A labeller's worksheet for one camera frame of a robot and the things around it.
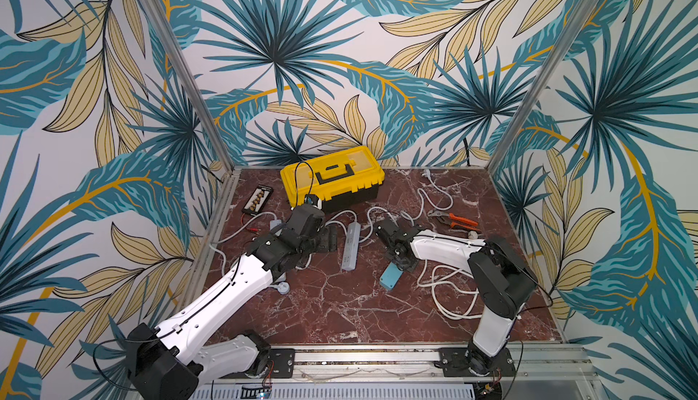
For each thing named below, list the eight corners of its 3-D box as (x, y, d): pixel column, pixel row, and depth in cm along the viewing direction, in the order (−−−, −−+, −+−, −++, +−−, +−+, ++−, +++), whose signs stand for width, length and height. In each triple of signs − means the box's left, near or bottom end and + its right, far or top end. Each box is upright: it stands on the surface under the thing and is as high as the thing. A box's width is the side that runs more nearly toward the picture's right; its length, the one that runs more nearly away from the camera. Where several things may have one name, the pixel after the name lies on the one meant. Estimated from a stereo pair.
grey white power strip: (341, 269, 92) (341, 264, 89) (348, 226, 102) (348, 221, 99) (355, 271, 91) (355, 266, 88) (361, 228, 102) (361, 222, 99)
